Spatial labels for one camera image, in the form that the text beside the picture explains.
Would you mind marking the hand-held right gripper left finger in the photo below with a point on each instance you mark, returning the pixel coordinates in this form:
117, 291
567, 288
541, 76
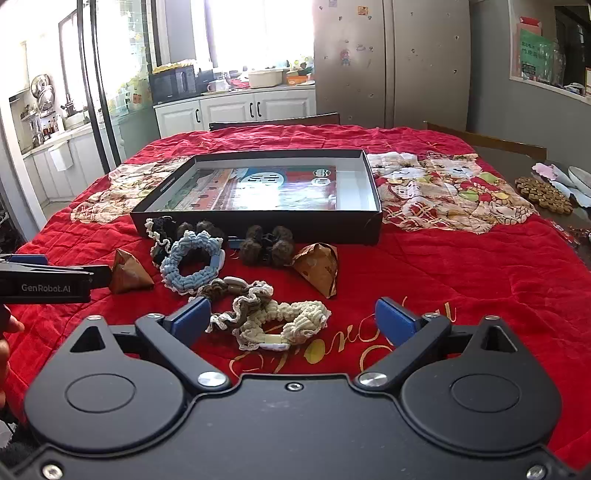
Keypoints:
191, 318

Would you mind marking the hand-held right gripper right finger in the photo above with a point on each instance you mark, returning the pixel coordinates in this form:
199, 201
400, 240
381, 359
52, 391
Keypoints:
396, 319

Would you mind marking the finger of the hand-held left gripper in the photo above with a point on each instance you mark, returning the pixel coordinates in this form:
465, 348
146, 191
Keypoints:
30, 259
101, 276

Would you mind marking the brown paper pyramid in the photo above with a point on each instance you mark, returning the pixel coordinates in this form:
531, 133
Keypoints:
130, 276
319, 270

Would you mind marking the brown crochet scrunchie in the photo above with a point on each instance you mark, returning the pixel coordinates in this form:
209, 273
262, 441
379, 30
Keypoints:
217, 288

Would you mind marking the blue crochet scrunchie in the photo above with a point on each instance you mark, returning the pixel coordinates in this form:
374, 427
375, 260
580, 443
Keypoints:
184, 272

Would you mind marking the black lace-edged scrunchie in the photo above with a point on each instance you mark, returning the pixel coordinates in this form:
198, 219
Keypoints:
154, 230

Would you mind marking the blue binder clip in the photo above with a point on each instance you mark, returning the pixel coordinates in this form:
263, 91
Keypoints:
235, 243

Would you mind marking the brown pompom hair clip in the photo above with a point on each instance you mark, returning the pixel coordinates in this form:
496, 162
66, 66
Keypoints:
201, 228
265, 249

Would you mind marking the cream crochet scrunchie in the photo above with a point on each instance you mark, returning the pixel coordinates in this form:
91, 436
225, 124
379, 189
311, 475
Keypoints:
295, 323

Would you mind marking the black cardboard box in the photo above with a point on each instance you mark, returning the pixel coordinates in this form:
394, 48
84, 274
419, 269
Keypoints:
258, 226

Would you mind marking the person's left hand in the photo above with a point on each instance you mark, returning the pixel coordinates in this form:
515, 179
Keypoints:
8, 330

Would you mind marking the red printed blanket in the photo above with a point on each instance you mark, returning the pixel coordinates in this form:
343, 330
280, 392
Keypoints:
438, 272

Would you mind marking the white hanging bin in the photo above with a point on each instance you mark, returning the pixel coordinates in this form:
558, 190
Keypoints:
61, 157

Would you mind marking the printed picture sheet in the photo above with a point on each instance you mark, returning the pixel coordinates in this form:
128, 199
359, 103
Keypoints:
258, 187

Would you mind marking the steel pot lids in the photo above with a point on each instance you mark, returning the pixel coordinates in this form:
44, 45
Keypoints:
42, 92

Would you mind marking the dark wooden chair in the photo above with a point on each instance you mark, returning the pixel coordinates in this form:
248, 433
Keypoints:
489, 141
277, 122

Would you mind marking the black microwave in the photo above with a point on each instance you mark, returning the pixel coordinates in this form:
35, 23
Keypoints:
171, 84

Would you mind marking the white kitchen cabinet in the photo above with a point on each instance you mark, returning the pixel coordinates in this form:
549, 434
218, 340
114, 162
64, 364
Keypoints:
231, 110

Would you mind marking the pink flower-shaped dish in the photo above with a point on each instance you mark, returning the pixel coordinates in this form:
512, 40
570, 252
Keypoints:
545, 170

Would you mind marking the yellow microwave cover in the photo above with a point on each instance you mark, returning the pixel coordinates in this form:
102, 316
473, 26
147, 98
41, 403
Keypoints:
173, 67

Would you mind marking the white cup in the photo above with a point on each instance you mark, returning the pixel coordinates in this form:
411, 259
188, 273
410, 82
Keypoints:
216, 85

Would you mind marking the silver refrigerator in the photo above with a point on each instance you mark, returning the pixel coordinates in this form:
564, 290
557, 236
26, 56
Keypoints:
392, 69

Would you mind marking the white rectangular container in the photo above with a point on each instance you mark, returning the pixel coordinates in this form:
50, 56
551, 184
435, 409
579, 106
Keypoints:
265, 78

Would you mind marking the orange container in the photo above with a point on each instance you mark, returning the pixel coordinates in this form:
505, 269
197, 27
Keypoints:
298, 80

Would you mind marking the cartoon fridge sticker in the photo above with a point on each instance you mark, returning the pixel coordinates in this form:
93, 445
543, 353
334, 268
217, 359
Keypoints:
345, 56

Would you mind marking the green paper bag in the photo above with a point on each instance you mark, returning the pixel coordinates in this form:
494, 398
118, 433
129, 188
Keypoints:
535, 53

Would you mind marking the black sliding door frame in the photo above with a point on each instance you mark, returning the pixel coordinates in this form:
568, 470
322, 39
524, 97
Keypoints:
98, 92

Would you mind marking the white wall shelf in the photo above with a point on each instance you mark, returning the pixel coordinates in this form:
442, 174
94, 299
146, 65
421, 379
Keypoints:
515, 46

